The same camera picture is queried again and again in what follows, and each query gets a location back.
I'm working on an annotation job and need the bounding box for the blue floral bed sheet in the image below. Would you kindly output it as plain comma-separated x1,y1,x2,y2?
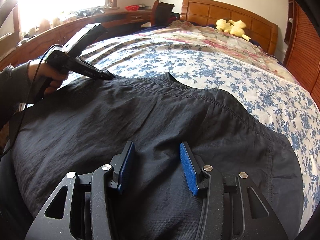
75,25,320,220

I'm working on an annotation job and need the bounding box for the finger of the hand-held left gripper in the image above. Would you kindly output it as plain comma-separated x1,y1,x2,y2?
74,57,115,81

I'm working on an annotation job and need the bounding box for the wooden desk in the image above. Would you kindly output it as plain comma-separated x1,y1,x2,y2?
0,7,153,68

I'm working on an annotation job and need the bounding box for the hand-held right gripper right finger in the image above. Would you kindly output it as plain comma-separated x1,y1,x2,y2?
179,141,290,240

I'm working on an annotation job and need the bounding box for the person's left hand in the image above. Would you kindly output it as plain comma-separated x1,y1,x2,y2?
27,60,70,97

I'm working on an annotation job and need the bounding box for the wooden chair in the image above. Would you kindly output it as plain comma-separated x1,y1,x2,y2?
151,0,175,27

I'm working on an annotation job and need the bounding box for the dark desk clutter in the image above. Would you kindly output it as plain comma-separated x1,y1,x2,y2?
75,6,107,18

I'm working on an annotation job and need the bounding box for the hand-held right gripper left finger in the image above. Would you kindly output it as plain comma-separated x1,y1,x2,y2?
25,140,135,240

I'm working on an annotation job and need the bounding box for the wooden bed headboard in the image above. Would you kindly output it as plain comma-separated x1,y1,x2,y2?
179,0,278,55

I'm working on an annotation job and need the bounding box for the wooden louvred wardrobe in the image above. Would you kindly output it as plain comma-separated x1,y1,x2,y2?
284,0,320,100

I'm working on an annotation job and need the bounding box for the pink floral quilt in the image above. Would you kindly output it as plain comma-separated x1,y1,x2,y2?
165,20,288,65

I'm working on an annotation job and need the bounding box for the black cable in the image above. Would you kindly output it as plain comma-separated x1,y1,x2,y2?
0,44,66,158

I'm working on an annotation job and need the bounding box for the black jacket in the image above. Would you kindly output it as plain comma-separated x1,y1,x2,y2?
10,72,304,240

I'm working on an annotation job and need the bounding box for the yellow plush toy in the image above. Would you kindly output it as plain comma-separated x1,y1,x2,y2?
215,19,252,42

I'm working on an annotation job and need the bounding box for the person's left forearm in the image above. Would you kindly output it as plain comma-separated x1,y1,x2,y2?
0,60,33,130

